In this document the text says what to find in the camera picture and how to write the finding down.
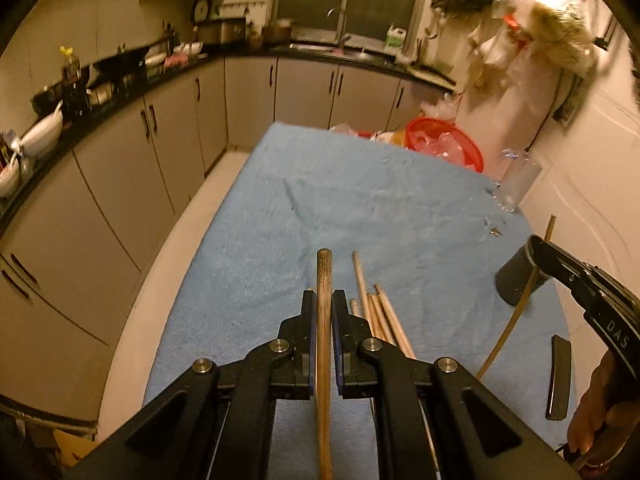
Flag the kitchen base cabinets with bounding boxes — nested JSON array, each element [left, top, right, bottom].
[[1, 56, 442, 426]]

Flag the green detergent bottle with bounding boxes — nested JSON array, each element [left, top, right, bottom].
[[384, 24, 407, 55]]

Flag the person's right hand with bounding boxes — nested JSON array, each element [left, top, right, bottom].
[[567, 351, 639, 454]]

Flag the black cylindrical utensil holder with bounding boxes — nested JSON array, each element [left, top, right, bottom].
[[495, 235, 541, 307]]

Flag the long wooden chopstick pile right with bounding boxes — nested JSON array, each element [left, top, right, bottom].
[[374, 282, 416, 360]]

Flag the cooking oil bottle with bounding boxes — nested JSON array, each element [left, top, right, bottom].
[[60, 46, 84, 115]]

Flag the thin wooden chopstick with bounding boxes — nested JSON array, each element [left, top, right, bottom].
[[474, 213, 558, 380]]

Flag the black wok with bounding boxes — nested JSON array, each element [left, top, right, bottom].
[[92, 44, 152, 76]]

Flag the black flat strip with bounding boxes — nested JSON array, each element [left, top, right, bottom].
[[546, 335, 572, 422]]

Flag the hanging plastic bags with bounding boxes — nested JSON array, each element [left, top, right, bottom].
[[462, 0, 598, 110]]

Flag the white bowl on counter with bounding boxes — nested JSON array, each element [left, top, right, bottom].
[[20, 101, 63, 158]]

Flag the blue towel table cover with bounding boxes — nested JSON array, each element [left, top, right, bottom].
[[143, 121, 576, 480]]

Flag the small white bowl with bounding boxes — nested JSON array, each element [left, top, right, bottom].
[[0, 158, 21, 198]]

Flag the red plastic basket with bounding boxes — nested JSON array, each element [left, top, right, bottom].
[[405, 116, 484, 174]]

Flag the sink faucet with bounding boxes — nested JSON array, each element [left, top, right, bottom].
[[326, 8, 352, 53]]

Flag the short wooden chopstick in pile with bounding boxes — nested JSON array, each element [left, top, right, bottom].
[[349, 298, 362, 318]]

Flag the clear glass mug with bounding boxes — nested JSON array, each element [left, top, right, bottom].
[[491, 150, 542, 212]]

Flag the wooden chopstick pile middle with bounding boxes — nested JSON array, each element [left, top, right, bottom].
[[368, 294, 396, 344]]

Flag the metal pot on counter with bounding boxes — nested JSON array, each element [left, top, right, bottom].
[[262, 18, 295, 46]]

